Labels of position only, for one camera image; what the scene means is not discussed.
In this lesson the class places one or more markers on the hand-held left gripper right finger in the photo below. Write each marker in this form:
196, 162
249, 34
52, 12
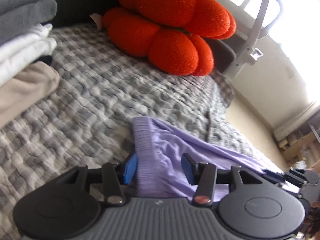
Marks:
188, 167

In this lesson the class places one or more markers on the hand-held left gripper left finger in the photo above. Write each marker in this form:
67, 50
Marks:
130, 170

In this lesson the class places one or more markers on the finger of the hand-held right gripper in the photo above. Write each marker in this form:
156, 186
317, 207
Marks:
273, 177

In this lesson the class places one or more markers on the lilac pants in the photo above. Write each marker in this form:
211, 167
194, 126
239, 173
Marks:
155, 140

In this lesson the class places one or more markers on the wooden shelf unit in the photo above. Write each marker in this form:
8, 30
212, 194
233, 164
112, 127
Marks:
300, 145

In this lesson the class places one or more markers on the grey checkered quilted blanket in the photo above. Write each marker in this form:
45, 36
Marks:
100, 92

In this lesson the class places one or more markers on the beige folded cloth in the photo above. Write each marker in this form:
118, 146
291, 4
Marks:
27, 90

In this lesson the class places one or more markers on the white mesh office chair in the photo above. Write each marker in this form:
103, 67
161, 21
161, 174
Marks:
255, 30

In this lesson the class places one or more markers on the dark grey sofa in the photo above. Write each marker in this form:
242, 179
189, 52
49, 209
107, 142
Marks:
75, 5

